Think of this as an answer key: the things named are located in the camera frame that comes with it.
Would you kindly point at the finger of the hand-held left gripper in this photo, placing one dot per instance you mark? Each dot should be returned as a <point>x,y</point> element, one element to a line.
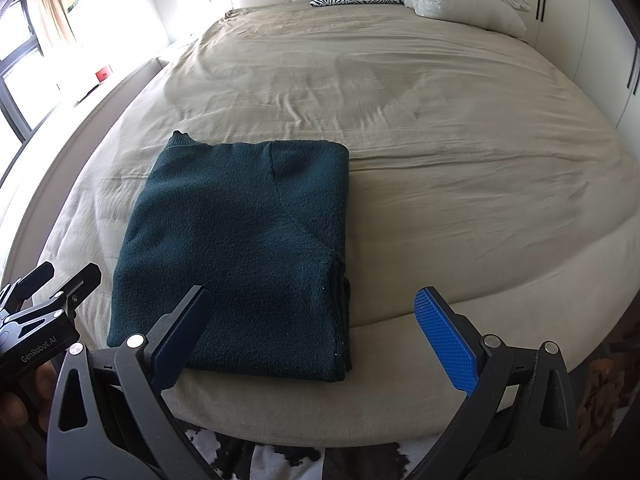
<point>75,287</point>
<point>30,282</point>

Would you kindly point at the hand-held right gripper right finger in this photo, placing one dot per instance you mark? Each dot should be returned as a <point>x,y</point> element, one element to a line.
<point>445,342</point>

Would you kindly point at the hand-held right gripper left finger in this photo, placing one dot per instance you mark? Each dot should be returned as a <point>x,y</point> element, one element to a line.
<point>182,332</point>

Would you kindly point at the dark teal sweater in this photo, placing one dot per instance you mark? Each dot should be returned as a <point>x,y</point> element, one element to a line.
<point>240,240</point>

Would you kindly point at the person's left hand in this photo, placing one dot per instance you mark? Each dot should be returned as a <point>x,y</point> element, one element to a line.
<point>27,400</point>

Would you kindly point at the black and white cowhide rug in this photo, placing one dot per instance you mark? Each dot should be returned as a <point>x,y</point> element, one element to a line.
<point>280,462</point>

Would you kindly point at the white window ledge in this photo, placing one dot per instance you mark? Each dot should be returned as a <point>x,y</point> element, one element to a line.
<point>75,125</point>

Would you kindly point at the bed with beige sheet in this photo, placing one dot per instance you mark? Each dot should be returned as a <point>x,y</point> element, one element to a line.
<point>450,160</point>

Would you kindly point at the dark framed window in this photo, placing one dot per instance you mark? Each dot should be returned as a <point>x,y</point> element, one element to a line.
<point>17,85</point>

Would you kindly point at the small red box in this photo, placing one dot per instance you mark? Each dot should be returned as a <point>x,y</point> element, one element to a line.
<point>103,73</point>

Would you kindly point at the beige curtain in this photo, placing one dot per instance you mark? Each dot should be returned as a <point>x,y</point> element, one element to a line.
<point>47,15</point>

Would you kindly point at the white folded duvet pile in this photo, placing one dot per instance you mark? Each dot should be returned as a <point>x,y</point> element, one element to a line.
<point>460,12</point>

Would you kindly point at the white wardrobe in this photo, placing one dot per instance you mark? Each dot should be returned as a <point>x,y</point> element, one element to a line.
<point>590,35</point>

